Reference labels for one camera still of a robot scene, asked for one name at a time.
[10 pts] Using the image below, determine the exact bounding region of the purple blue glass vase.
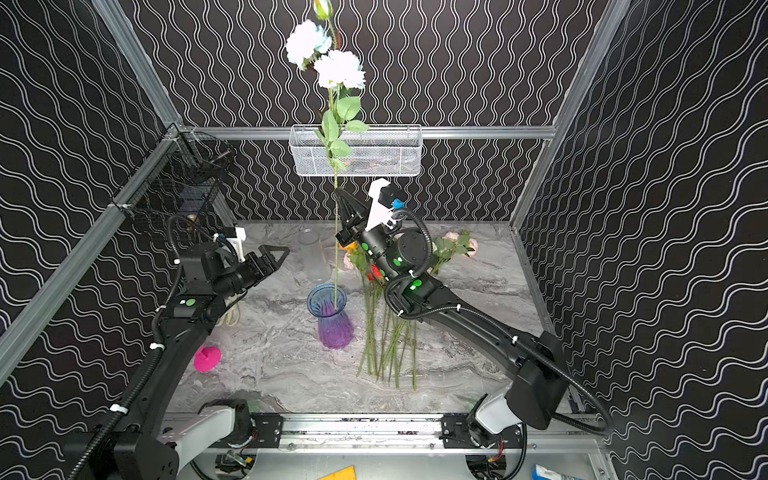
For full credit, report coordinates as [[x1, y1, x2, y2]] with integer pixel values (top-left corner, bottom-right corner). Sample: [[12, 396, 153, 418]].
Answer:
[[307, 284, 354, 350]]

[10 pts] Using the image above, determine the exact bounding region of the white light-blue flower stem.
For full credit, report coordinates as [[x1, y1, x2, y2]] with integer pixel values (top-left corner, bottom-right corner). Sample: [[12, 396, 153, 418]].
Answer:
[[284, 0, 370, 316]]

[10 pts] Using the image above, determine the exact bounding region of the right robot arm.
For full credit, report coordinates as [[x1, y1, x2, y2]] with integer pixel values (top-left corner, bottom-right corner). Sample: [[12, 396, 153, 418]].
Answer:
[[333, 182, 615, 447]]

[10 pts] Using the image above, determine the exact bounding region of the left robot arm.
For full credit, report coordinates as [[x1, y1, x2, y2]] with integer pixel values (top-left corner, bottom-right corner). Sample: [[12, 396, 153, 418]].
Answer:
[[63, 241, 290, 479]]

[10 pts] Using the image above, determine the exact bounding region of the clear glass jar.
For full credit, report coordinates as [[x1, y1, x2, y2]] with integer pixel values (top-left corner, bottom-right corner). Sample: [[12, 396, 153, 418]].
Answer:
[[298, 228, 330, 282]]

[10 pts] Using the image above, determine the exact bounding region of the pink rose spray right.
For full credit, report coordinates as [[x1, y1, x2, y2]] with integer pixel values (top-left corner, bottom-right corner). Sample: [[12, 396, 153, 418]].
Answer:
[[431, 230, 478, 275]]

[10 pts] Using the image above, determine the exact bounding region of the magenta silicone cup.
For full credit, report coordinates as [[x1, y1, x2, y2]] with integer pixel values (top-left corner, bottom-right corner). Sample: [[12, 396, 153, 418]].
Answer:
[[193, 346, 222, 373]]

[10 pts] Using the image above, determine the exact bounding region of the blue white box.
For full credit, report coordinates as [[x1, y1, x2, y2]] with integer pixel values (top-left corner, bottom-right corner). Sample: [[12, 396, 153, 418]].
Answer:
[[532, 464, 581, 480]]

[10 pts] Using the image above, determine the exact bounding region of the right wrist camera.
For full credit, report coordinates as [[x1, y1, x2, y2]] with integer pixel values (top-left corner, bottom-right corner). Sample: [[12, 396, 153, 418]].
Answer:
[[365, 178, 407, 231]]

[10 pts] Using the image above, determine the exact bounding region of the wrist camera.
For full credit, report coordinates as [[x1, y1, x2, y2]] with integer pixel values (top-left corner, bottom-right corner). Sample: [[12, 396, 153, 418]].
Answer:
[[224, 226, 247, 261], [365, 178, 407, 231]]

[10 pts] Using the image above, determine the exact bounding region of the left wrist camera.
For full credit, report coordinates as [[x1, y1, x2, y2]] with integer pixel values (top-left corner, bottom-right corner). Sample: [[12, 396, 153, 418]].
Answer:
[[224, 226, 247, 261]]

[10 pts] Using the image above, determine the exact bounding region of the white mesh wall basket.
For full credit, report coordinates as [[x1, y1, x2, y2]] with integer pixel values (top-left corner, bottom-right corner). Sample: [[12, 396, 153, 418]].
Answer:
[[289, 124, 423, 177]]

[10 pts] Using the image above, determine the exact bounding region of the black wire wall basket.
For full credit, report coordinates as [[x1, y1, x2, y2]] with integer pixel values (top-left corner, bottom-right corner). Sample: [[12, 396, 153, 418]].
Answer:
[[123, 130, 237, 238]]

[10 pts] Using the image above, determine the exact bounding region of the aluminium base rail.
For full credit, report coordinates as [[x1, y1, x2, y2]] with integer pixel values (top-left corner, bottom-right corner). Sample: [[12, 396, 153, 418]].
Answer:
[[161, 412, 604, 454]]

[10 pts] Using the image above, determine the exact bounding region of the yellow object below rail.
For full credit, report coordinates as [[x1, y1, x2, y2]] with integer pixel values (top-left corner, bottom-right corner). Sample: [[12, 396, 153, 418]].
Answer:
[[319, 466, 357, 480]]

